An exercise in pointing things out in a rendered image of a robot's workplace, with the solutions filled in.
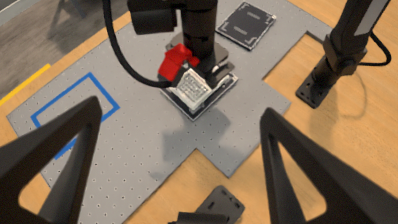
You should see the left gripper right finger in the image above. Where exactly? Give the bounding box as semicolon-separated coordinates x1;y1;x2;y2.
259;107;398;224

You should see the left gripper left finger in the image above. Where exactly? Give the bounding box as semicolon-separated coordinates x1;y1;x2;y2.
0;95;103;224

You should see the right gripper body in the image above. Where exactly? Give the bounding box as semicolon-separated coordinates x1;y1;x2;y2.
158;29;229;87

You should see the blue tape outline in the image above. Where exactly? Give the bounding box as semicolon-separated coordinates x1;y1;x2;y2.
30;72;120;160

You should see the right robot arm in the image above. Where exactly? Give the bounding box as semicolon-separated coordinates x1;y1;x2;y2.
127;0;391;109

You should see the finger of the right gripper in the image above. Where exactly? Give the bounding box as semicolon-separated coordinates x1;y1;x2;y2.
165;43;187;66
205;61;235;90

